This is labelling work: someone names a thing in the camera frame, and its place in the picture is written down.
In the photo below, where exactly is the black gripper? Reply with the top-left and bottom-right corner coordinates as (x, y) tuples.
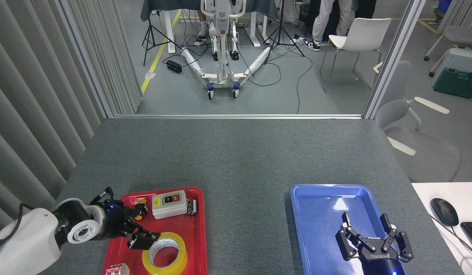
(335, 212), (414, 275)
(102, 204), (161, 249)

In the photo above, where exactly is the yellow tape roll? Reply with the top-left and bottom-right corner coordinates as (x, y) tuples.
(142, 232), (188, 275)

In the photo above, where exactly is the yellow push button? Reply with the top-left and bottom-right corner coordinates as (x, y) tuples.
(132, 197), (149, 221)

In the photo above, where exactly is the red plastic tray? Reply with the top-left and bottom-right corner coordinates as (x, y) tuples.
(102, 186), (208, 275)

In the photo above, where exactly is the small white and red part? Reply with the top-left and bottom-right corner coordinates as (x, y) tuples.
(106, 264), (130, 275)

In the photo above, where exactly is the blue plastic tray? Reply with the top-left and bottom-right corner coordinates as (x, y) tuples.
(289, 184), (408, 275)

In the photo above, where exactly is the black computer mouse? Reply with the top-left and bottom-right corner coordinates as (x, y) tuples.
(430, 198), (459, 227)

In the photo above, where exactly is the grey armchair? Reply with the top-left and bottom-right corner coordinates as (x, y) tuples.
(373, 60), (462, 183)

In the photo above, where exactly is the white desk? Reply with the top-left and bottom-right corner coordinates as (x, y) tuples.
(412, 182), (472, 275)

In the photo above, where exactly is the green box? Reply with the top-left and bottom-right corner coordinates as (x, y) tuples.
(433, 68), (472, 99)

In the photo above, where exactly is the black tripod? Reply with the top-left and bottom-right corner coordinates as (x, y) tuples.
(142, 10), (181, 66)
(263, 0), (305, 65)

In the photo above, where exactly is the desk with grey cloth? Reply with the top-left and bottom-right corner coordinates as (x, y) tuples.
(141, 0), (280, 54)

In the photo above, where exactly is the white stand on wheels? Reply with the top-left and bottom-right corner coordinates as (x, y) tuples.
(180, 0), (273, 100)

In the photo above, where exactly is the grey white machine box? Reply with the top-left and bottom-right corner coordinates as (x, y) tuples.
(431, 48), (472, 77)

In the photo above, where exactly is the person behind stand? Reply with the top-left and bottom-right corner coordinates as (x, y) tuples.
(194, 11), (210, 47)

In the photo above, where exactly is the white chair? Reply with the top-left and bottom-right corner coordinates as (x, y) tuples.
(320, 18), (392, 94)

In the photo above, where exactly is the grey office chair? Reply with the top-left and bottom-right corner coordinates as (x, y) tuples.
(424, 23), (472, 61)

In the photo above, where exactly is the person in pale trousers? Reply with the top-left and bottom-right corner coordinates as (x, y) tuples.
(304, 0), (353, 52)

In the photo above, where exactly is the blue bin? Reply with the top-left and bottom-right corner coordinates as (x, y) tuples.
(436, 0), (453, 16)

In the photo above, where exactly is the grey switch box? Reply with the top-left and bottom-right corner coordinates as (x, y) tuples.
(152, 190), (188, 220)

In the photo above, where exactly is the black mouse cable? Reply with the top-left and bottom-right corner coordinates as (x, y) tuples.
(431, 216), (472, 257)

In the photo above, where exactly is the silver rail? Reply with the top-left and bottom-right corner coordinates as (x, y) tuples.
(114, 114), (364, 120)

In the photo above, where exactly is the black floor cable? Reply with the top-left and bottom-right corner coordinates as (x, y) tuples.
(296, 53), (314, 114)

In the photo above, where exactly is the silver post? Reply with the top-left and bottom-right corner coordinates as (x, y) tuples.
(363, 0), (427, 120)
(57, 0), (116, 118)

